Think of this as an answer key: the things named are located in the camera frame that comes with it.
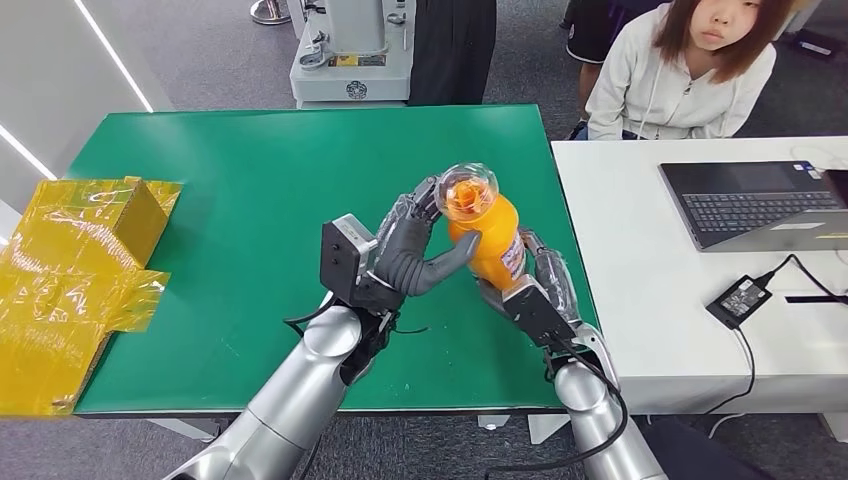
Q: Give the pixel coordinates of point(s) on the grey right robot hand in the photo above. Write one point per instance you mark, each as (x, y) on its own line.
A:
(560, 278)

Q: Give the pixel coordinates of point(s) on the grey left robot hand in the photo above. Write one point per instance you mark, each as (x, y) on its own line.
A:
(404, 265)

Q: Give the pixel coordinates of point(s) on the orange plastic bottle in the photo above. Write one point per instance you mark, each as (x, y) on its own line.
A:
(487, 232)

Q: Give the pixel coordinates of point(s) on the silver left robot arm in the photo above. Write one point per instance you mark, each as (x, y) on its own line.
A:
(298, 397)

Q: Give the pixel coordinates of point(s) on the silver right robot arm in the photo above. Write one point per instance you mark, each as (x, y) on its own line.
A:
(590, 417)

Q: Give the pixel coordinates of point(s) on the white desk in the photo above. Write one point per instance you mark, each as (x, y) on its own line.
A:
(649, 278)

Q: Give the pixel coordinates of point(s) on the white table foot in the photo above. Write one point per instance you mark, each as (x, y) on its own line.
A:
(550, 427)
(493, 422)

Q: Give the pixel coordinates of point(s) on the black power adapter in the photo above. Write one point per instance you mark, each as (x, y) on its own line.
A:
(738, 301)

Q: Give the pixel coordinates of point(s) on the green table mat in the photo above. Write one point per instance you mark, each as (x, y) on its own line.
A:
(232, 199)

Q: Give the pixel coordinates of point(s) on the white machine base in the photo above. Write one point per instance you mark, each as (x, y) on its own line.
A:
(354, 73)

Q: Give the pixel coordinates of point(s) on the dark grey laptop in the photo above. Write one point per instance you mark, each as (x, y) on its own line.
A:
(742, 199)

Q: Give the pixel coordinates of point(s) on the standing person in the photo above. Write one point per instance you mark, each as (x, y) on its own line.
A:
(454, 53)

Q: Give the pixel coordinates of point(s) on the person behind seated person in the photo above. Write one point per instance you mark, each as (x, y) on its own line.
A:
(586, 33)

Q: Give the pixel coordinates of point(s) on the black flat strip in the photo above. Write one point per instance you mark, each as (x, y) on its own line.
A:
(815, 299)

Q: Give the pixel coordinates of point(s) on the chrome stanchion base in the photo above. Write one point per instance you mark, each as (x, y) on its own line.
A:
(268, 13)

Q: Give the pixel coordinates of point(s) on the yellow film-wrapped cardboard box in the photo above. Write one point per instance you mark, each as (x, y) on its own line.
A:
(73, 265)

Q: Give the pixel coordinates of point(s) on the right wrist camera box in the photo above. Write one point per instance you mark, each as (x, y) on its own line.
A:
(536, 311)

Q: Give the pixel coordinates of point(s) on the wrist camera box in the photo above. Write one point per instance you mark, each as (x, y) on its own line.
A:
(536, 311)
(341, 258)

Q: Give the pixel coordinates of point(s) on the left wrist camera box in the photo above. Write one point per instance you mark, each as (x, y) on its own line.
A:
(341, 258)

